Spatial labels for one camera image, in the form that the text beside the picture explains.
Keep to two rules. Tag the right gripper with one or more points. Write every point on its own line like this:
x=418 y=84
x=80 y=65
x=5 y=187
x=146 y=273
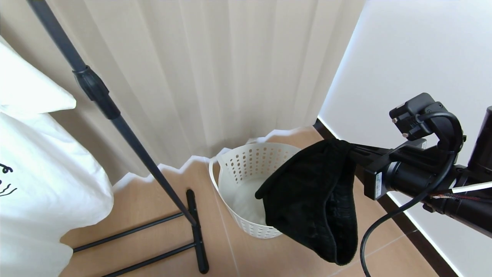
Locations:
x=407 y=177

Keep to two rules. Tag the black garment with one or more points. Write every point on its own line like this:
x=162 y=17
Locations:
x=307 y=200

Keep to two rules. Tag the white printed t-shirt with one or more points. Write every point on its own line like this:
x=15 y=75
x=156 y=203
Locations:
x=46 y=192

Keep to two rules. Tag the white laundry basket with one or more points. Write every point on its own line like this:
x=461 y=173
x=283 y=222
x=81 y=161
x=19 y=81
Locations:
x=246 y=161

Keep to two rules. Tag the black clothes rack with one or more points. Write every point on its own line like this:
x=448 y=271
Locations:
x=96 y=92

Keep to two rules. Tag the beige curtain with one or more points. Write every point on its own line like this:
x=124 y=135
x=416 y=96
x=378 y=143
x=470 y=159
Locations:
x=211 y=77

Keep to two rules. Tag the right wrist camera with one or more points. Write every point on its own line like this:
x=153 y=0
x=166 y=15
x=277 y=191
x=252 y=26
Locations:
x=411 y=115

